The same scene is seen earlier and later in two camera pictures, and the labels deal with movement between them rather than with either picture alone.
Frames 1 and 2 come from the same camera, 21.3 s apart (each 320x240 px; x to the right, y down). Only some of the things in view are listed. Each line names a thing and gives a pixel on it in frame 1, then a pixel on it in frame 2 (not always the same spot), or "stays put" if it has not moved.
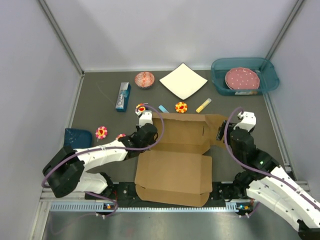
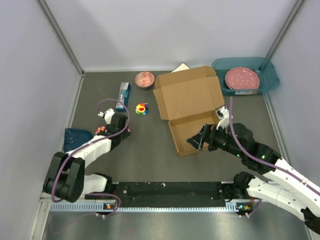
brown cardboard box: x=178 y=171 -> x=188 y=100
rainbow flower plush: x=140 y=107 stays put
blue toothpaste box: x=122 y=104 stays put
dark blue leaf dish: x=78 y=138 stays put
